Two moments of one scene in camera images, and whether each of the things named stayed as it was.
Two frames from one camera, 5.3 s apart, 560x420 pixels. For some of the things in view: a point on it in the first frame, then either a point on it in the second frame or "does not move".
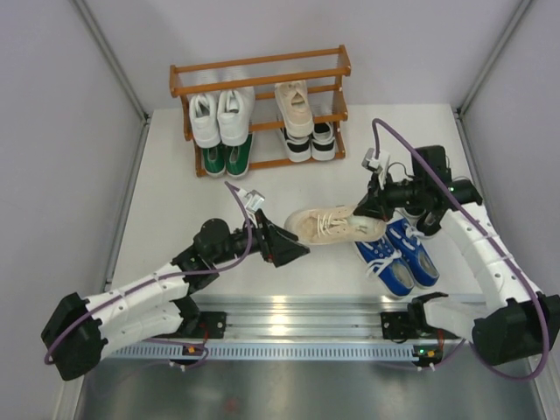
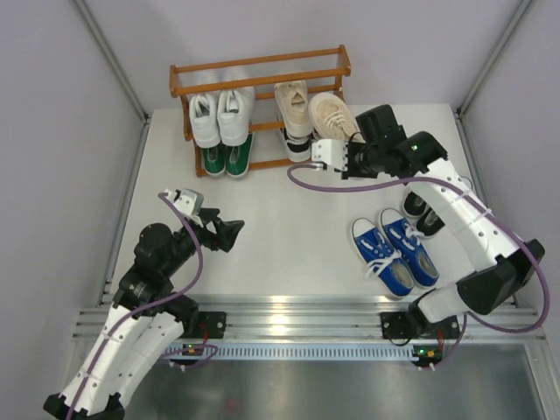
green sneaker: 237,157 does not move
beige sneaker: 333,225 -> 332,117
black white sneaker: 298,148 does not move
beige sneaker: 294,103 does not move
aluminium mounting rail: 303,318 does not move
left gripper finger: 275,228 -> 208,214
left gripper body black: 261,244 -> 186,243
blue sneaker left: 391,269 does not move
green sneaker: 214,160 does not move
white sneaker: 204,120 does not move
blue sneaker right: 410,244 does not move
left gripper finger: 285,250 -> 227,233
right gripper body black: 395,194 -> 362,161
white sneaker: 235,108 does not move
